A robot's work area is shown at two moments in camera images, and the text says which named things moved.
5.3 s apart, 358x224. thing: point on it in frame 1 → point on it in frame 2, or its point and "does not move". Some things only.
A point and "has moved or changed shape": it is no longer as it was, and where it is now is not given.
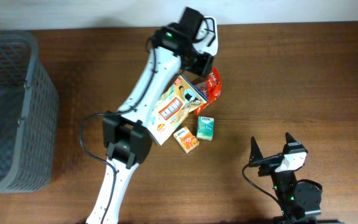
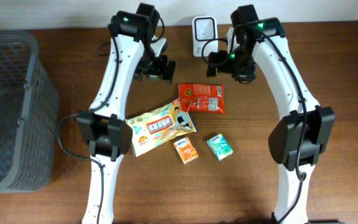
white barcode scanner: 207,37 does not move
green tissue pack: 205,128 → 219,147
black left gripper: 202,65 → 159,70
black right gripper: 270,160 → 221,63
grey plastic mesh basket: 19,116 does not move
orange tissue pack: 186,140 → 186,150
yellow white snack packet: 172,106 has moved or changed shape
